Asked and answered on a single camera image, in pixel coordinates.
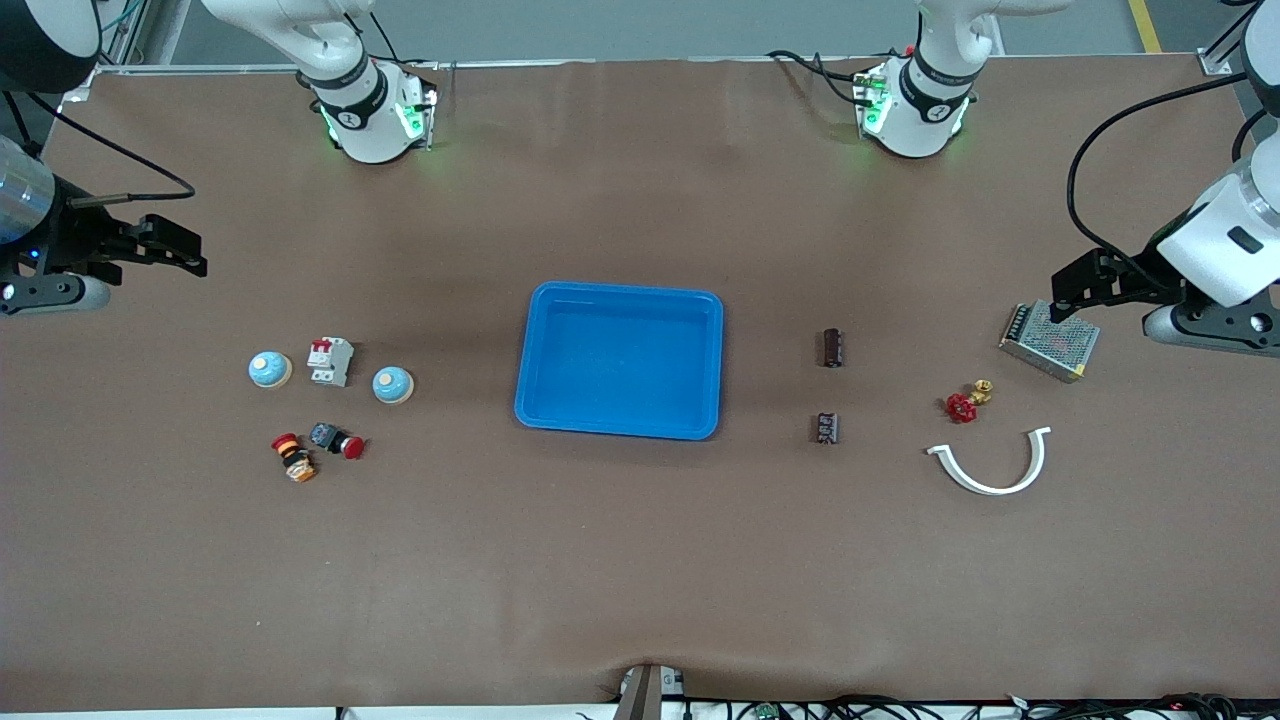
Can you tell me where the blue plastic tray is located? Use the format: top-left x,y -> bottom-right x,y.
514,281 -> 725,442

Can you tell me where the metal mesh power supply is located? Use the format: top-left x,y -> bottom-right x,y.
998,298 -> 1102,384

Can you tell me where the white red circuit breaker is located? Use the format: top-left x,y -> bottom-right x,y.
306,336 -> 355,388

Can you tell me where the white curved plastic clamp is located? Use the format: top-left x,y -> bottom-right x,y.
925,426 -> 1053,497

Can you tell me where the red black emergency stop button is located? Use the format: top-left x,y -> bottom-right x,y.
308,422 -> 367,461

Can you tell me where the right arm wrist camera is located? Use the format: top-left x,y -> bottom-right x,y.
0,275 -> 111,317

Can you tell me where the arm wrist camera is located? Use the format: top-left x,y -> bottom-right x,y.
1143,300 -> 1280,358
0,275 -> 111,317

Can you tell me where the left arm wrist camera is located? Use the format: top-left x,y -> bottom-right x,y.
1143,300 -> 1280,358

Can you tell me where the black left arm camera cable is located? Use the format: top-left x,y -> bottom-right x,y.
1065,70 -> 1280,291

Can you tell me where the red handle brass valve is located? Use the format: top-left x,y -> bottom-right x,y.
945,379 -> 995,424

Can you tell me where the aluminium frame profile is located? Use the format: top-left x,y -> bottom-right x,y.
1200,0 -> 1280,76
60,0 -> 166,106

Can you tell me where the orange red push button switch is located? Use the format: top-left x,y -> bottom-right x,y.
271,432 -> 319,484

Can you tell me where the black right arm base cable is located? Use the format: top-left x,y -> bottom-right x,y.
345,10 -> 446,71

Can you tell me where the black arm base cable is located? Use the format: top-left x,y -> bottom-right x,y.
766,48 -> 871,106
345,10 -> 446,71

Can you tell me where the black left arm base cable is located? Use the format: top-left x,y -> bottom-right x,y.
766,48 -> 871,106

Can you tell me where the grey table edge bracket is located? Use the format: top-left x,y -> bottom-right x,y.
615,663 -> 686,720

